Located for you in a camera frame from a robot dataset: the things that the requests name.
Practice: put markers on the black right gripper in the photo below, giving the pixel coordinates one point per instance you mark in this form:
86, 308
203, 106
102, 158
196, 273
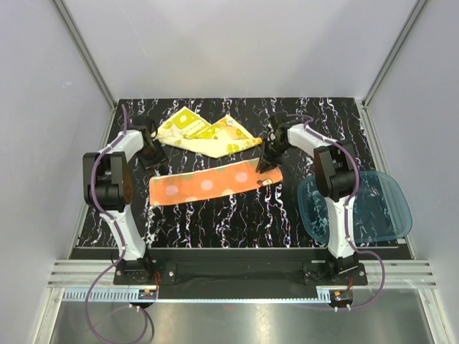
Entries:
266, 156

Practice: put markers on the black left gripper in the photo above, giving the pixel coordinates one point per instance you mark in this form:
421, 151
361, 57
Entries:
161, 158

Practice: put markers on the orange polka dot towel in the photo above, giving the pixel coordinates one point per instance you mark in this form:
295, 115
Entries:
211, 183

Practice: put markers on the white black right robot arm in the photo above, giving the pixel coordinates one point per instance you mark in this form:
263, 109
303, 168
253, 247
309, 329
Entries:
337, 180

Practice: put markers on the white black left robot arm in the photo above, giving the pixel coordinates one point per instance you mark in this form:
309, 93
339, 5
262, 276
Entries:
108, 188

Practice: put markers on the yellow patterned towel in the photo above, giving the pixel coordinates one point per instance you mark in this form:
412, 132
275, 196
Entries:
188, 131

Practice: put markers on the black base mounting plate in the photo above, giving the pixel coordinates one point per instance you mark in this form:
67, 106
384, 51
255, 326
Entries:
308, 266

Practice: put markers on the blue translucent plastic tray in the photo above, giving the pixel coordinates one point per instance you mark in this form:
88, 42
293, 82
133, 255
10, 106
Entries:
381, 212

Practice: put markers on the grey slotted cable duct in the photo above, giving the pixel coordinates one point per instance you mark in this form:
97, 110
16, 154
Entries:
79, 294

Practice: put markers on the aluminium frame rail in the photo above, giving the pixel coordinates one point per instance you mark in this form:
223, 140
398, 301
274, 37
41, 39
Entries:
400, 274

